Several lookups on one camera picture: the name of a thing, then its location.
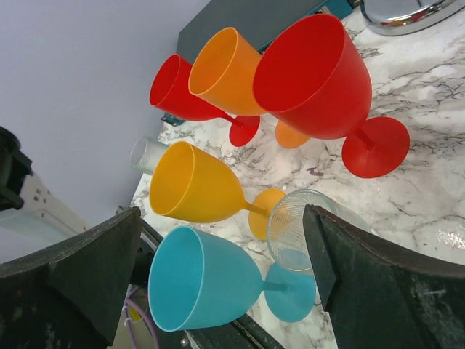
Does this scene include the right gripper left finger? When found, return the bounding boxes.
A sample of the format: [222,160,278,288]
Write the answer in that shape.
[1,207,142,348]

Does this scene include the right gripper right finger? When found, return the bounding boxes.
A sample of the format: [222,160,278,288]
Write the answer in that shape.
[302,205,464,348]

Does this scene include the clear ribbed wine glass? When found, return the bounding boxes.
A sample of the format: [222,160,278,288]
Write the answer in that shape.
[267,189,371,273]

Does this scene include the blue wine glass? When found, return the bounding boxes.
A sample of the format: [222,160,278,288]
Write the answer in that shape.
[147,226,316,332]

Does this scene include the yellow wine glass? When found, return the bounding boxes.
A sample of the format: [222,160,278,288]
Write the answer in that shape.
[149,141,285,241]

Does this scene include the red wine glass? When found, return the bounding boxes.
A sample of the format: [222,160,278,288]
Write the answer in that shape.
[149,54,261,147]
[253,14,410,178]

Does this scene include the orange wine glass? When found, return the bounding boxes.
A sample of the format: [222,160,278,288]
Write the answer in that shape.
[187,27,312,149]

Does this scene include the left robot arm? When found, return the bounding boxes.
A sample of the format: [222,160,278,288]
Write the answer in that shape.
[1,127,90,247]

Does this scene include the clear glass tumbler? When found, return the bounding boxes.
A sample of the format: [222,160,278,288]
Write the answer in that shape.
[130,136,168,175]

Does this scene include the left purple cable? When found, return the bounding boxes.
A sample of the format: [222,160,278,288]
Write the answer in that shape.
[123,285,161,349]

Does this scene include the black mounting rail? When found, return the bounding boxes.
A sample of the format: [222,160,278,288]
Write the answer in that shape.
[113,209,283,348]

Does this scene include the silver wire glass rack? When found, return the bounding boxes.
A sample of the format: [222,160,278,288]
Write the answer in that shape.
[360,0,464,36]

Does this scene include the black network switch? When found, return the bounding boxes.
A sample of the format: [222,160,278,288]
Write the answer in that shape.
[161,0,355,127]

